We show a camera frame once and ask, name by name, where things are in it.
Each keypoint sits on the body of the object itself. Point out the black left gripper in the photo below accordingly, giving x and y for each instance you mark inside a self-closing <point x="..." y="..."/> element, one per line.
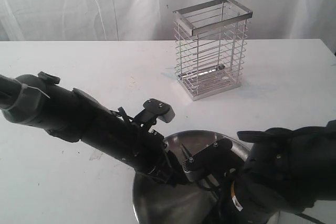
<point x="162" y="166"/>

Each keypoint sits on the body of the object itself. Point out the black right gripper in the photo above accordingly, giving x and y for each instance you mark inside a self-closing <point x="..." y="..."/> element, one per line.
<point x="221" y="212"/>

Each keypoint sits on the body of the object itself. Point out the black handled knife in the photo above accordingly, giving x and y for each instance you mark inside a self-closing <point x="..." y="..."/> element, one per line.
<point x="187" y="153"/>

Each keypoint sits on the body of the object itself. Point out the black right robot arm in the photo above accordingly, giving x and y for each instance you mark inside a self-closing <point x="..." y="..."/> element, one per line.
<point x="286" y="170"/>

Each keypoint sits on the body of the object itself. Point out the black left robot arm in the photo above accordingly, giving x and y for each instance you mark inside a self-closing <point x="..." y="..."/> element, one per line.
<point x="74" y="116"/>

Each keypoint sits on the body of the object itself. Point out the round steel plate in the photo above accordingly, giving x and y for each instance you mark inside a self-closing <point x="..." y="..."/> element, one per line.
<point x="161" y="203"/>

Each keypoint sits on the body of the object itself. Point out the clear tape piece lower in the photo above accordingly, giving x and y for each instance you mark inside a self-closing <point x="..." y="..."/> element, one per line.
<point x="96" y="155"/>

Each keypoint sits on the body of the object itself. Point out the white backdrop curtain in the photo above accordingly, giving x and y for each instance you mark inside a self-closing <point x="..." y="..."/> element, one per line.
<point x="153" y="19"/>

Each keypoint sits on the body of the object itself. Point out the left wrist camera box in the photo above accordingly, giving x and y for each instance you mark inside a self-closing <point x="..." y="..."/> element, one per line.
<point x="157" y="109"/>

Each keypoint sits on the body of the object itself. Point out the wire metal utensil rack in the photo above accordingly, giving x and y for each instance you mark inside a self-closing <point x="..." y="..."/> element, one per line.
<point x="210" y="42"/>

